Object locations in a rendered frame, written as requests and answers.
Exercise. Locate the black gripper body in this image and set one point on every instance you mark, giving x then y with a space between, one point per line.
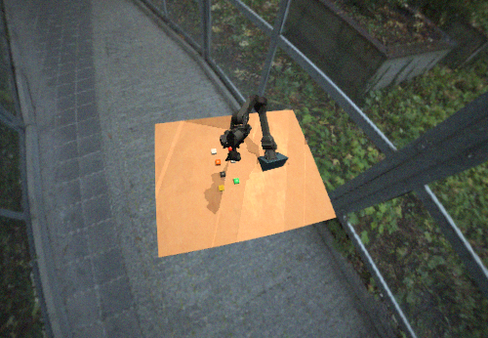
234 154

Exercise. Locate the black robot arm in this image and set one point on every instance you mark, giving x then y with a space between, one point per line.
241 128

